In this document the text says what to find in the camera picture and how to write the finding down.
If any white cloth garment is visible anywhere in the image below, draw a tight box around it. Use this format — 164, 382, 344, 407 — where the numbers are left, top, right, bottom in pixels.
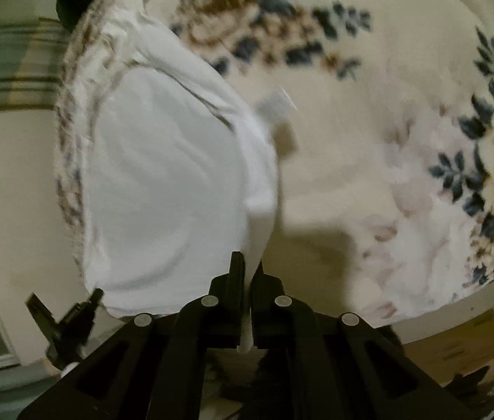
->
53, 0, 281, 355

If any brown cardboard box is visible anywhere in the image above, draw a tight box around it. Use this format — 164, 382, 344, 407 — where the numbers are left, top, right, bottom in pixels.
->
404, 310, 494, 391

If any floral bed blanket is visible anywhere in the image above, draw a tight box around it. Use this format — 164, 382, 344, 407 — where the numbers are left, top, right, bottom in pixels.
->
53, 0, 494, 329

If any green striped curtain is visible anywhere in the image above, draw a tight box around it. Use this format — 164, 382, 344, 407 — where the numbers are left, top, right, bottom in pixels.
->
0, 19, 69, 110

